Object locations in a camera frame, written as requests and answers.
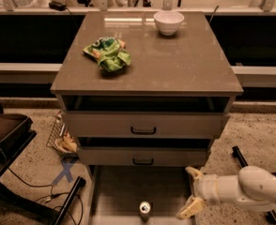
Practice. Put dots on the black stand leg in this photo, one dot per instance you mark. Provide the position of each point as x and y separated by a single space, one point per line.
78 184
270 215

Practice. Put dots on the grey drawer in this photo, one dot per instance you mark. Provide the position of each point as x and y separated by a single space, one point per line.
133 156
179 125

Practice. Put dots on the black chair left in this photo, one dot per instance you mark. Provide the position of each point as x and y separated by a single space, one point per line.
15 135

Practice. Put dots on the white ceramic bowl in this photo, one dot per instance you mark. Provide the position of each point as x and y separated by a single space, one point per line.
168 21

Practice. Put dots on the top grey drawer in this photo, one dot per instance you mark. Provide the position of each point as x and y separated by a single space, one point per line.
179 125

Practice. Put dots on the green crumpled chip bag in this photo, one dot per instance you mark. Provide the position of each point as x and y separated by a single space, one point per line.
109 52

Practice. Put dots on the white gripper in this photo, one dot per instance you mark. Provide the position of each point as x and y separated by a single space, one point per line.
207 187

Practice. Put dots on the black stand leg left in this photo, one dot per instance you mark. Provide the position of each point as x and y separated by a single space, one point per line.
78 184

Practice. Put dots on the bottom open drawer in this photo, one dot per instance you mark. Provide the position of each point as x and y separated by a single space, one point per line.
120 189

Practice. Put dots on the grey drawer cabinet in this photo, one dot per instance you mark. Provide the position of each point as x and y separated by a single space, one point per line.
185 73

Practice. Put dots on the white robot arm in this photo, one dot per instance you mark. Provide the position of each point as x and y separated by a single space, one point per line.
253 188

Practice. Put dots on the redbull can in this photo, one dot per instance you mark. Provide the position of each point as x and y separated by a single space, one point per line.
145 210

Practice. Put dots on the middle grey drawer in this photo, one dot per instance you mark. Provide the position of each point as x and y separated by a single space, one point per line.
133 156

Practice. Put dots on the black power adapter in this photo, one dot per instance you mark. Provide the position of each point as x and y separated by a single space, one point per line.
57 6

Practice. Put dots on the blue tape cross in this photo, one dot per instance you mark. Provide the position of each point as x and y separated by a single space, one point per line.
67 163

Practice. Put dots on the black stand leg right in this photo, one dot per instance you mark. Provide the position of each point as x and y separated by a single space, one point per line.
270 215

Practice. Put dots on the wire basket on floor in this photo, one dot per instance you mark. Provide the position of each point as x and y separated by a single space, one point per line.
60 140

